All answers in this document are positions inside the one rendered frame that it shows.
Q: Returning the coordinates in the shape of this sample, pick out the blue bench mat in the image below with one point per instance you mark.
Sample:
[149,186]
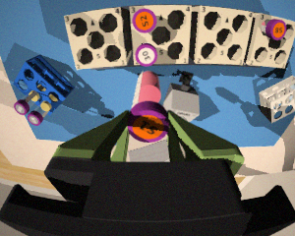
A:
[229,96]

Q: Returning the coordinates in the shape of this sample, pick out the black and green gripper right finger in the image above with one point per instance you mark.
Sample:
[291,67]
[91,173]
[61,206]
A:
[199,144]

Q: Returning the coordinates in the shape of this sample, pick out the white tube rack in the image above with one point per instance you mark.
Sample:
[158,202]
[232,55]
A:
[278,92]

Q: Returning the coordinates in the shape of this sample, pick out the blue sample rack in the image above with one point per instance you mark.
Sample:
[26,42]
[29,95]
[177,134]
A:
[36,72]

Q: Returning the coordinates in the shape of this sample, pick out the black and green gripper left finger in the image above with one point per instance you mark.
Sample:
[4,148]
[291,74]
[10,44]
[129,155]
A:
[98,142]

